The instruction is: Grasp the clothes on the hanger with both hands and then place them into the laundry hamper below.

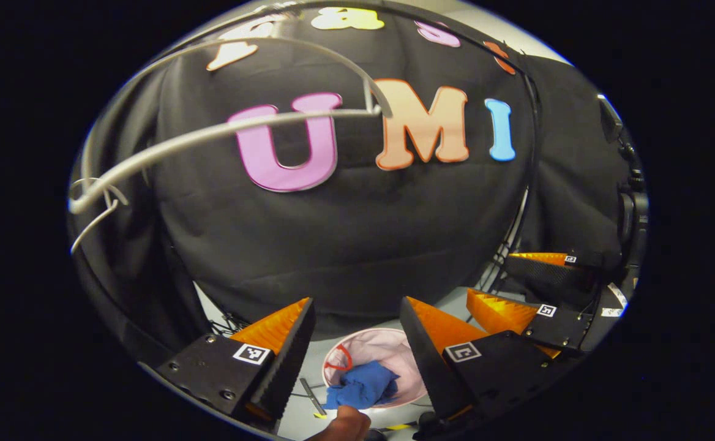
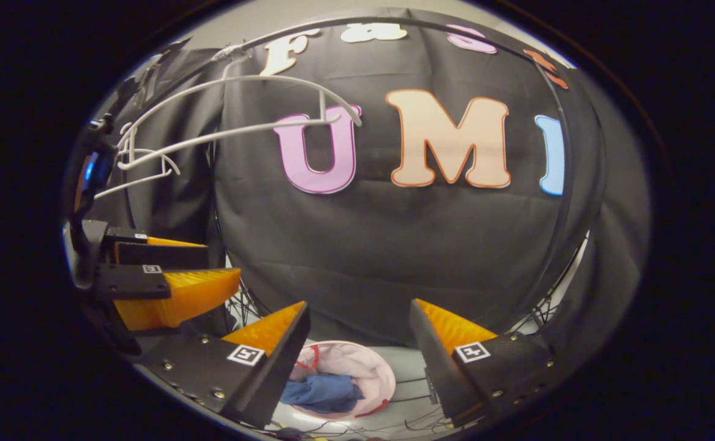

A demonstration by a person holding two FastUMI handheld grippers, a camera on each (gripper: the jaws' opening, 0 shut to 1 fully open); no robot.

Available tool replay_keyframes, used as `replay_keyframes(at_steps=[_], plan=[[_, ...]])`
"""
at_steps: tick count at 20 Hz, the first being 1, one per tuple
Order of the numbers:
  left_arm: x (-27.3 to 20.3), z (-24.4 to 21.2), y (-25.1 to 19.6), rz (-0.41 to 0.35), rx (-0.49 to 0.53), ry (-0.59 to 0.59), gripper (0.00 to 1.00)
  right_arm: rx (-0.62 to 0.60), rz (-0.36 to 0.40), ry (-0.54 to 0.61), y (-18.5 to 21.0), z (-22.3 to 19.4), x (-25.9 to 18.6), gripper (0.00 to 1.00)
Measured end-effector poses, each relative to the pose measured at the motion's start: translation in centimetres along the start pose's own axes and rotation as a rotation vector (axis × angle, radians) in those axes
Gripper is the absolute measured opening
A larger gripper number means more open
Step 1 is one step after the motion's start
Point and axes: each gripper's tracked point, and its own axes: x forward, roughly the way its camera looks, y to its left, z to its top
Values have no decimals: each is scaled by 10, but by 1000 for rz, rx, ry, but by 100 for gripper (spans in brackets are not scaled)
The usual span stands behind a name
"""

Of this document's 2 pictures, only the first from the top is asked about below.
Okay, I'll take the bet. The grey metal bar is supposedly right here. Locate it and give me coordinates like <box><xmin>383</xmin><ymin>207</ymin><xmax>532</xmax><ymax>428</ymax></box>
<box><xmin>299</xmin><ymin>378</ymin><xmax>328</xmax><ymax>417</ymax></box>

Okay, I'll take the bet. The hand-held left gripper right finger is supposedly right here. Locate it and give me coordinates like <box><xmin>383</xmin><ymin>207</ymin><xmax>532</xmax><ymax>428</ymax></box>
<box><xmin>399</xmin><ymin>296</ymin><xmax>563</xmax><ymax>424</ymax></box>

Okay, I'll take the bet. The blue corduroy shirt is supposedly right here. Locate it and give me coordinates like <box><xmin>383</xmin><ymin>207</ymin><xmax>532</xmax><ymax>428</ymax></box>
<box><xmin>324</xmin><ymin>360</ymin><xmax>401</xmax><ymax>411</ymax></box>

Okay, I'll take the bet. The black clothes rail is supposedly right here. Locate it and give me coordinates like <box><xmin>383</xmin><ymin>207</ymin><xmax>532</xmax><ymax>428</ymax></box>
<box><xmin>79</xmin><ymin>0</ymin><xmax>542</xmax><ymax>258</ymax></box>

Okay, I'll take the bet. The black tripod stand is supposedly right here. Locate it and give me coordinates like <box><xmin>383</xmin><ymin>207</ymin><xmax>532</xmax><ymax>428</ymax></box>
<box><xmin>480</xmin><ymin>190</ymin><xmax>530</xmax><ymax>295</ymax></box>

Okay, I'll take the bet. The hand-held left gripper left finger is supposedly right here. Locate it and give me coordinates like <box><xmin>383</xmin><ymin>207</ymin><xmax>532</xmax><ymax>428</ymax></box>
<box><xmin>155</xmin><ymin>297</ymin><xmax>316</xmax><ymax>429</ymax></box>

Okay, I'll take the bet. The pink laundry hamper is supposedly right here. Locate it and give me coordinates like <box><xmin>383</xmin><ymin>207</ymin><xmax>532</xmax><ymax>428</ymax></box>
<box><xmin>322</xmin><ymin>328</ymin><xmax>429</xmax><ymax>410</ymax></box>

